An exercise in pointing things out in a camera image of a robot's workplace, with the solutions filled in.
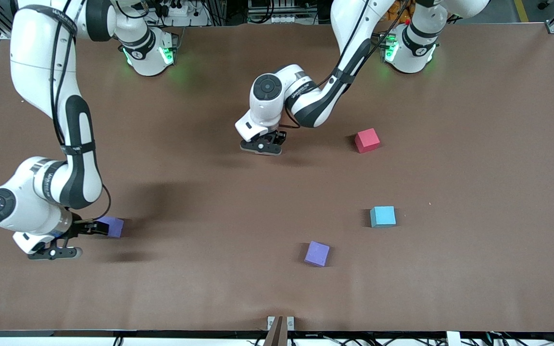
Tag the small metal mounting bracket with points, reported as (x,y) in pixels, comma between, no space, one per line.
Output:
(270,323)

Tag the orange snack bag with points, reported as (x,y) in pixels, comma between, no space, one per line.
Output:
(399,14)

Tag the brown paper table cover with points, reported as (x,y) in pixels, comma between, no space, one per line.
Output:
(277,288)

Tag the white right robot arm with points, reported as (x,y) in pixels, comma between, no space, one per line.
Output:
(36,72)

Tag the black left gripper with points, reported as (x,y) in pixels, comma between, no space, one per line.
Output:
(277,136)

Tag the red foam block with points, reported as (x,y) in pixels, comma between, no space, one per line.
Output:
(367,140)

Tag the brown mounting pole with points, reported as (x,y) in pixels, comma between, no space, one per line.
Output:
(277,334)

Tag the metal equipment rack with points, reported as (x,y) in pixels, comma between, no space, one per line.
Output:
(277,19)

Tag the white power strip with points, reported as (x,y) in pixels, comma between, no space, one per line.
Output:
(179,9)

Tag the purple foam block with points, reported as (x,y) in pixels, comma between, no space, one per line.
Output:
(116,227)
(317,253)

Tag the white table bracket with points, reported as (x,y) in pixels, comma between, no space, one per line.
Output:
(453,339)

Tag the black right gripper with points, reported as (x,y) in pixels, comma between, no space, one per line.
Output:
(81,226)

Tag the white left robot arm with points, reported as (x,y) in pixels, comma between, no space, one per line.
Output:
(414,60)

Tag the cyan foam block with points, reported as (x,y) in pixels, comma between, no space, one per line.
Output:
(383,216)

